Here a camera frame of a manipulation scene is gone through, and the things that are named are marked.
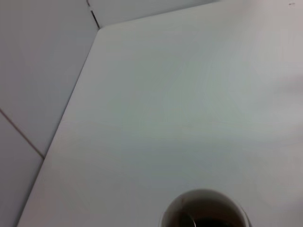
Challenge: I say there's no grey-green ceramic mug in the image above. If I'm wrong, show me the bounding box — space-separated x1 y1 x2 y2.
160 188 252 227

